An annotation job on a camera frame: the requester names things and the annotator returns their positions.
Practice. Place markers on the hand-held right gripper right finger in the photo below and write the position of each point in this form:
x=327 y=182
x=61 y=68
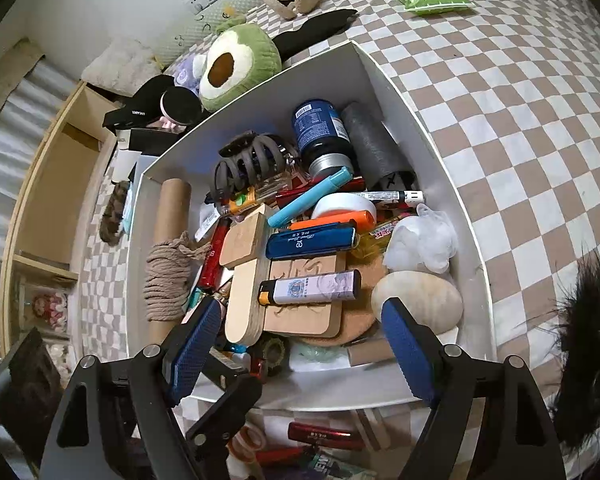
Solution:
x=410 y=355

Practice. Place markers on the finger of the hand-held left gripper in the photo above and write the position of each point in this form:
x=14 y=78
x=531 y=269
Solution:
x=230 y=410

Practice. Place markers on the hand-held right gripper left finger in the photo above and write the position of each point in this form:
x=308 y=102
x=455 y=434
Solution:
x=192 y=350

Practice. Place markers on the white cardboard box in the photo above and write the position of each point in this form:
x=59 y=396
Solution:
x=430 y=170

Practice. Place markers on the cream smooth stone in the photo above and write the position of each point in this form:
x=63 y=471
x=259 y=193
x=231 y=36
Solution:
x=420 y=300

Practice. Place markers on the round cork coaster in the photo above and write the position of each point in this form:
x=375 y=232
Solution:
x=367 y=310

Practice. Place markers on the long wooden block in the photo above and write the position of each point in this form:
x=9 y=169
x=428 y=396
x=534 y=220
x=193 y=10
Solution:
x=247 y=305

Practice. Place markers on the red lighter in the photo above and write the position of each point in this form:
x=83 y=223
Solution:
x=325 y=436
x=215 y=257

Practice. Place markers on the carved wooden board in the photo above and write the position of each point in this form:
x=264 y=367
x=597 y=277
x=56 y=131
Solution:
x=305 y=317

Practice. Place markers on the white mesh puff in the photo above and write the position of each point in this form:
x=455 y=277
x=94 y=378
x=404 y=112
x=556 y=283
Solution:
x=420 y=240

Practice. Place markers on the white printed lighter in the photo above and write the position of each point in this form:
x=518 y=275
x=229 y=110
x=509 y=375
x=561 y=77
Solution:
x=315 y=287

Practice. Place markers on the short wooden block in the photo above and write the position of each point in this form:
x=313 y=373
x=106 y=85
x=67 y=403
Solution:
x=242 y=240

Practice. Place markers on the pink candy wrapper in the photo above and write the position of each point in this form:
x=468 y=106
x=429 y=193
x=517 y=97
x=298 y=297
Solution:
x=387 y=227

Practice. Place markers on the cardboard tube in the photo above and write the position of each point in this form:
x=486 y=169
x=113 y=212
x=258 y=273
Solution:
x=172 y=210

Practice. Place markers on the teal wet wipes pack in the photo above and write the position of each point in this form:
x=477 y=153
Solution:
x=129 y=217

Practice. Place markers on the blue glossy case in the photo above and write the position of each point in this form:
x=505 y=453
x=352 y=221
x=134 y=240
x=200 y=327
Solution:
x=310 y=242

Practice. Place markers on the orange marker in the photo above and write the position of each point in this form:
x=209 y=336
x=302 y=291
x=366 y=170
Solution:
x=340 y=220

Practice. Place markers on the brown furry hair band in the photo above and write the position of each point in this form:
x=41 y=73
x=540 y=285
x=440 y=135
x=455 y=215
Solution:
x=114 y=212

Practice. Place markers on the white and black marker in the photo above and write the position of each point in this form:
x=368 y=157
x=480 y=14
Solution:
x=395 y=197

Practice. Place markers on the white tape roll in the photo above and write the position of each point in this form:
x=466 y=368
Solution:
x=345 y=205

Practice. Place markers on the black feather duster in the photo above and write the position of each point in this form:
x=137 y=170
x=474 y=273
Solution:
x=590 y=350

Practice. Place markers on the light blue marker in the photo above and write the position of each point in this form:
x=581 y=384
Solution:
x=310 y=197

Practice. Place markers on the wooden bedside shelf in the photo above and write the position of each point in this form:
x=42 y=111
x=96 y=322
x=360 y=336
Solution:
x=55 y=200

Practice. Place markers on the brown hair claw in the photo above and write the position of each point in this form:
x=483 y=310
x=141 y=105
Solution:
x=252 y=165

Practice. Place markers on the grey foam roll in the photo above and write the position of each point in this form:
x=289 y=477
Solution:
x=375 y=150

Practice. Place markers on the black box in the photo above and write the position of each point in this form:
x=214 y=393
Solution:
x=155 y=141

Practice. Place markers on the blue can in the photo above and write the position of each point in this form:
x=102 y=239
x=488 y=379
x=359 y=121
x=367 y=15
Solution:
x=320 y=130

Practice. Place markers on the round black compact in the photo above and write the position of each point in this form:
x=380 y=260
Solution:
x=180 y=105

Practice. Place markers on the black cap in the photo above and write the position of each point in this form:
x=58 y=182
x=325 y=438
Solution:
x=140 y=105

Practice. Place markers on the checkered bed sheet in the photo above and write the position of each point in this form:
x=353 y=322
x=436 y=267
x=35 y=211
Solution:
x=530 y=135

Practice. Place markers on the grey curtain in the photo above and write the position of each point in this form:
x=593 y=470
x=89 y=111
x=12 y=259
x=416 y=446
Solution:
x=20 y=120

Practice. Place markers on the purple plush toy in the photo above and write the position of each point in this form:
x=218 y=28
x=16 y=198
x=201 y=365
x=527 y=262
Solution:
x=190 y=72

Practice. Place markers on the avocado plush toy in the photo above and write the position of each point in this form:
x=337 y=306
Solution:
x=240 y=65

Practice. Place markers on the white fluffy pillow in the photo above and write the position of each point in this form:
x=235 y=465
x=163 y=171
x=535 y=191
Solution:
x=120 y=67

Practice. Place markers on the black sock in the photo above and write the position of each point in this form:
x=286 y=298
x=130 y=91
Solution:
x=315 y=32

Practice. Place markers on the small brown plush toy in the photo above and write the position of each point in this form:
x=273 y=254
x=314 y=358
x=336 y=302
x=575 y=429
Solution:
x=292 y=0

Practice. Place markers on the white wall socket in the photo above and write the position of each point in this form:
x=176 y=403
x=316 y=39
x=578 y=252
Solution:
x=207 y=0

